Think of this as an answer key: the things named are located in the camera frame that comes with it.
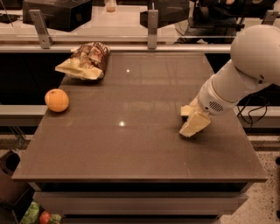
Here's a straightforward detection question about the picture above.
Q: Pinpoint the black box on counter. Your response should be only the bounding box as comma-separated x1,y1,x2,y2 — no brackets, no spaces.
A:
23,0,92,32

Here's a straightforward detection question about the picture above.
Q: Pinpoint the dark bin at left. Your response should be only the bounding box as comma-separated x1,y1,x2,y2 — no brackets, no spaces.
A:
0,150,33,224

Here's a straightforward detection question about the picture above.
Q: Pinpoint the black cable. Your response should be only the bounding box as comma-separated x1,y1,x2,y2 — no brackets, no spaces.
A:
235,94,270,132

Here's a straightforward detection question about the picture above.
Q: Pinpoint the red tomato below table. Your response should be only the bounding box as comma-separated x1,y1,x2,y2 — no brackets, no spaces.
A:
39,211,52,224

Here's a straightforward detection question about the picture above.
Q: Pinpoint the brown chip bag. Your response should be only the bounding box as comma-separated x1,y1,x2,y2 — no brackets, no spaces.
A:
55,42,110,81

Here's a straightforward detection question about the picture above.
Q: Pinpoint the middle metal railing bracket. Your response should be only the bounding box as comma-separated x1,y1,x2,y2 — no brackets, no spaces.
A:
147,10,158,50

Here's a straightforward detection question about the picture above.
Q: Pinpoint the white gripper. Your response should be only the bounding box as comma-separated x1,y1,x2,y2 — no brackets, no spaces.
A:
179,78,236,137

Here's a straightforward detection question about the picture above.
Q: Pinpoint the plastic cup on counter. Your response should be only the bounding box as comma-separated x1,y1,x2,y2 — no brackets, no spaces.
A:
105,0,116,12

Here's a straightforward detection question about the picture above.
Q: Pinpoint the right metal railing bracket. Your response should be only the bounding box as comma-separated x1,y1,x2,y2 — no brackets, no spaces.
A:
262,10,279,25

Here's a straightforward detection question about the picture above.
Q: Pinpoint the orange fruit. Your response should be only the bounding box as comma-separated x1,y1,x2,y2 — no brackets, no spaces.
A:
45,88,69,112

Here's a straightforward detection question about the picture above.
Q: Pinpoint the left metal railing bracket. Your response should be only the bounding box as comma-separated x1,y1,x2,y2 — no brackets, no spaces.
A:
29,10,53,49

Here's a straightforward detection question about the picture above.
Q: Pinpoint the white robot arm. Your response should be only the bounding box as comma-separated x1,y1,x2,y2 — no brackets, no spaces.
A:
179,24,280,137

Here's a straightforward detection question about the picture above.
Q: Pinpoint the yellow sponge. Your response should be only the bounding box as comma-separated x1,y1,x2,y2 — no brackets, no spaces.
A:
179,105,208,137

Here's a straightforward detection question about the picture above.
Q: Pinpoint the metal railing bracket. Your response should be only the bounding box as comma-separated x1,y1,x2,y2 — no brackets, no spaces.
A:
29,10,53,49
262,10,279,25
147,10,158,50

